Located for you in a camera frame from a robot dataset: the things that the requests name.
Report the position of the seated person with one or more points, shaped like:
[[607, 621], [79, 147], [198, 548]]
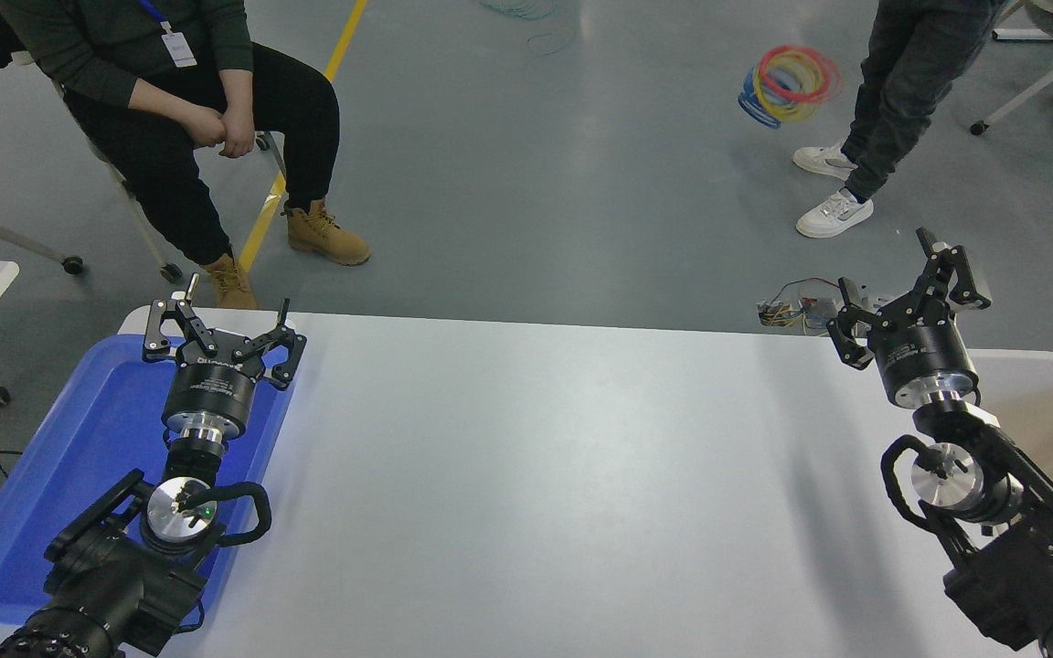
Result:
[[170, 174]]

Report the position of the blue plastic tray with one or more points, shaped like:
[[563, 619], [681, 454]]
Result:
[[79, 457]]

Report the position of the seated person's right hand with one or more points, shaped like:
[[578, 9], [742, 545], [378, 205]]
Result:
[[205, 124]]

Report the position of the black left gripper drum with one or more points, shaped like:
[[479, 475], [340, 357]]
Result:
[[211, 388]]

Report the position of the white chair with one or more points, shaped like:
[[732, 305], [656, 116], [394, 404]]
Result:
[[144, 227]]

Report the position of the white rolling frame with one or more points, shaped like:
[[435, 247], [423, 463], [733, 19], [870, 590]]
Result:
[[1038, 87]]

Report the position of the grey rolling chair base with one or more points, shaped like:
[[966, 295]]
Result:
[[5, 236]]

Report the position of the standing person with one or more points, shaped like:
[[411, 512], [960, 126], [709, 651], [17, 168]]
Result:
[[906, 82]]

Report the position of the seated person's left hand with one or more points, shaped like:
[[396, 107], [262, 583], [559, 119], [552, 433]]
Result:
[[238, 133]]

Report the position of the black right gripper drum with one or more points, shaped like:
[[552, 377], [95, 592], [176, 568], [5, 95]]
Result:
[[924, 352]]

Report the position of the small silver device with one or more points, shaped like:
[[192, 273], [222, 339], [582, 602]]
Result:
[[870, 300]]

